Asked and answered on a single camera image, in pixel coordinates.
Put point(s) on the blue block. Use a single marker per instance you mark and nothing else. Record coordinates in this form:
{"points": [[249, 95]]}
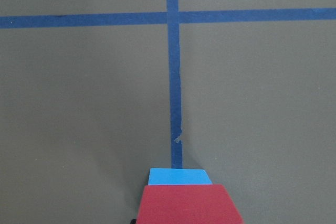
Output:
{"points": [[174, 176]]}

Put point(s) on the red block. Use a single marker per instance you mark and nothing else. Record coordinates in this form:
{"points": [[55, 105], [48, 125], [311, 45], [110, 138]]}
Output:
{"points": [[187, 204]]}

